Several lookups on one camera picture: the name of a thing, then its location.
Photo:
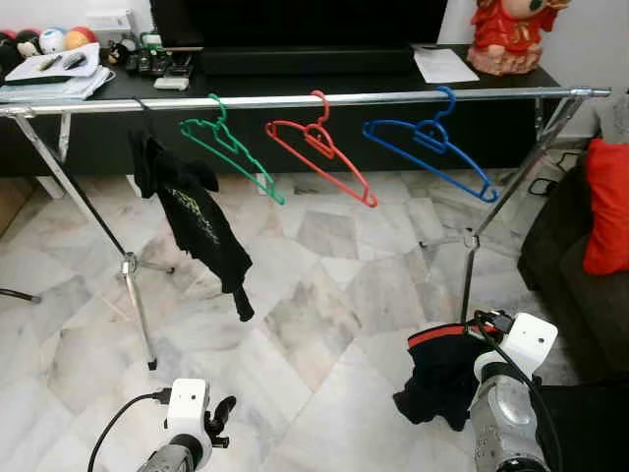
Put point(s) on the light wooden cabinet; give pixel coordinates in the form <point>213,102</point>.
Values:
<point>12,202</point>

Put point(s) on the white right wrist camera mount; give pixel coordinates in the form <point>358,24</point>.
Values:
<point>526,344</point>

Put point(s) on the small white box device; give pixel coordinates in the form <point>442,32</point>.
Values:
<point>172,83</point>

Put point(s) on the red cushion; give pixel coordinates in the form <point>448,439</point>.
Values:
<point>607,206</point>

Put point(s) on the dark navy red-striped shirt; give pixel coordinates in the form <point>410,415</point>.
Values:
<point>442,383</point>

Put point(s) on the black and white plush ball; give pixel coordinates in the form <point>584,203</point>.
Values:
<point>28,43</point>

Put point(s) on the white and blue plush ball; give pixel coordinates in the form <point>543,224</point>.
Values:
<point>53,40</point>

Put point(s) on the stack of papers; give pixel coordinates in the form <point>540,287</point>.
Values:
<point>49,84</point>

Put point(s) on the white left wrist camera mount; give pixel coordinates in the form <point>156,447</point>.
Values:
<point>187,403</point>

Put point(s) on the black shirt with logo print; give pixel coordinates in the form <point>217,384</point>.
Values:
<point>197,216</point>

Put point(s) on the black soundbar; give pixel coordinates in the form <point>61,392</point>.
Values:
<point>305,61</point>

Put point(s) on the orange plush ball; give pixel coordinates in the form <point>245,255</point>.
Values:
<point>81,37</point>

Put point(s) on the green plastic hanger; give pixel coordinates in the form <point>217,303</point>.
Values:
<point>279,197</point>

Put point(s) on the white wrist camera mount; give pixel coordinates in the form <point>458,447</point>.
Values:
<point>526,344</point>
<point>187,403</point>

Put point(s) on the black tv console cabinet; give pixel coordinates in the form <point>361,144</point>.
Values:
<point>393,138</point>

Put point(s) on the black flat television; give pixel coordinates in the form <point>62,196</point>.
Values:
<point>295,20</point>

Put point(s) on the small dark case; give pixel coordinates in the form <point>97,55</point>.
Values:
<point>74,60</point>

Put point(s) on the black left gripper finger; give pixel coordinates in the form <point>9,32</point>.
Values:
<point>210,409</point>
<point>228,411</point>

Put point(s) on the silver metal clothes rack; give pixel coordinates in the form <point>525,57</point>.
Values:
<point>295,100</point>

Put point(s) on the white printed paper sheet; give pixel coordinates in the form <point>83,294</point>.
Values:
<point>444,65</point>

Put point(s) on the red plastic hanger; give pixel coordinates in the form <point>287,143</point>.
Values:
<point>371,200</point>

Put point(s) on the red figurine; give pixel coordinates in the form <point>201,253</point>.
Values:
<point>511,39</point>

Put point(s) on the blue plastic hanger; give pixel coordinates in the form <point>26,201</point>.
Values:
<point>489,194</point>

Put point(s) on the dark brown sofa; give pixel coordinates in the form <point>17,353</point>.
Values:
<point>560,295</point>

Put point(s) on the black clothes hanger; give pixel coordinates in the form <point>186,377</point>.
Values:
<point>141,102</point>

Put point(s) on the black plush toy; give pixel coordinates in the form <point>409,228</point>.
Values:
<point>8,43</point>

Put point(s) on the white power strip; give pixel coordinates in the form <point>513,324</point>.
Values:
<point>110,22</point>

